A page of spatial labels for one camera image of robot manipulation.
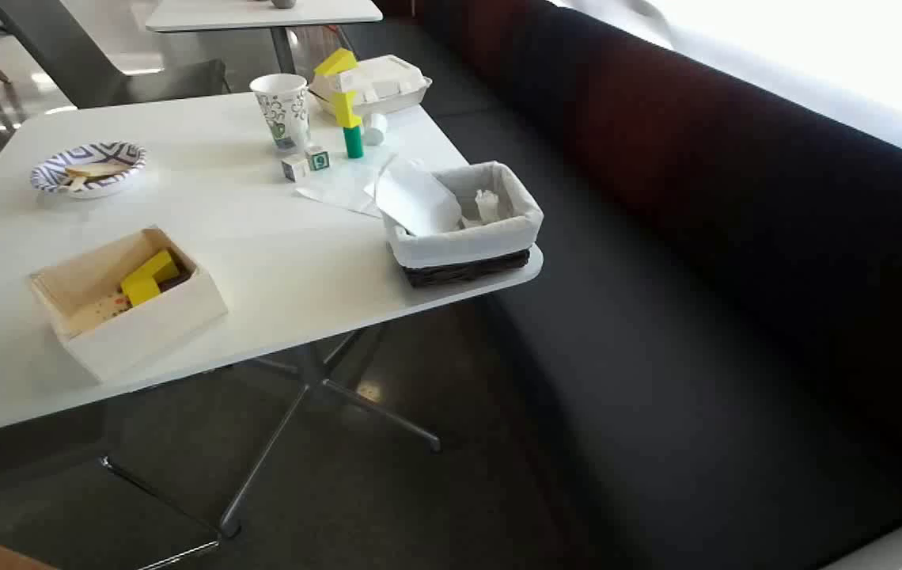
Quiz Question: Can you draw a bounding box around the white cloth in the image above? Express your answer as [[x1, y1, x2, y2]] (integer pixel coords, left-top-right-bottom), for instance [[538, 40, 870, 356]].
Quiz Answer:
[[291, 153, 401, 223]]

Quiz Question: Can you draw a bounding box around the small white figure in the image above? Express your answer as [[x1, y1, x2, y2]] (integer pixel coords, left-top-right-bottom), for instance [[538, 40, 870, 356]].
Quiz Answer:
[[471, 187, 504, 226]]

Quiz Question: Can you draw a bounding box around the small white object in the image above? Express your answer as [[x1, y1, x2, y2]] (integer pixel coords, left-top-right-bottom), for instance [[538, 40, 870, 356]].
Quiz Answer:
[[362, 111, 392, 148]]

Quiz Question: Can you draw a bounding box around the metal table base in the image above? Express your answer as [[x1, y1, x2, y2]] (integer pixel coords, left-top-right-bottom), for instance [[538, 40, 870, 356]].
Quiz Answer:
[[97, 321, 446, 570]]

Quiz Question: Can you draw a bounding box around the white takeout container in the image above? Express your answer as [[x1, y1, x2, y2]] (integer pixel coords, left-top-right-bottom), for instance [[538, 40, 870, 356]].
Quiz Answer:
[[307, 50, 438, 118]]

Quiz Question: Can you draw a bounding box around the patterned paper cup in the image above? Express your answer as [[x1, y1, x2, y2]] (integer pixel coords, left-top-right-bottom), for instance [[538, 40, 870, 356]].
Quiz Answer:
[[246, 70, 313, 156]]

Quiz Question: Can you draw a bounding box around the yellow wedge block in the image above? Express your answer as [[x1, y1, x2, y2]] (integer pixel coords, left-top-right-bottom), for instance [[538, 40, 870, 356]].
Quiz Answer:
[[313, 45, 362, 81]]

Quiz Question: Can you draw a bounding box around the dark upholstered bench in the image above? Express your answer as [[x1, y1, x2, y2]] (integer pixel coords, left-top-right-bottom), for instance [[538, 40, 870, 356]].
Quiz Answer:
[[341, 0, 902, 570]]

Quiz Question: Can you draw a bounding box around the light open-top box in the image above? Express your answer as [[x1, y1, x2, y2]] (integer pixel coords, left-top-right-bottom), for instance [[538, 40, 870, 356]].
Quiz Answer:
[[24, 226, 230, 383]]

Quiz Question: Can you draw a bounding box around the white background table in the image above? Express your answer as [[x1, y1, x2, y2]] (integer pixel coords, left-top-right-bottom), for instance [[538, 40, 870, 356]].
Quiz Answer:
[[143, 0, 386, 75]]

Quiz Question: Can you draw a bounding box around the light wooden block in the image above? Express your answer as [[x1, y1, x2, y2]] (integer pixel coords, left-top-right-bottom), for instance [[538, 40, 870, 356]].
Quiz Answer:
[[66, 291, 137, 340]]

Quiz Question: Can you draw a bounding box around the flat wooden piece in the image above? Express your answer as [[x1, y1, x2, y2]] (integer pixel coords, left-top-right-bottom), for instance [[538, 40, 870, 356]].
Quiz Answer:
[[61, 159, 133, 189]]

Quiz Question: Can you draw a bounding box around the blue patterned paper bowl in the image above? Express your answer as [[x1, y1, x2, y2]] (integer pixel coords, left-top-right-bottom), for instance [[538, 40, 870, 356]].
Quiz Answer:
[[29, 140, 149, 204]]

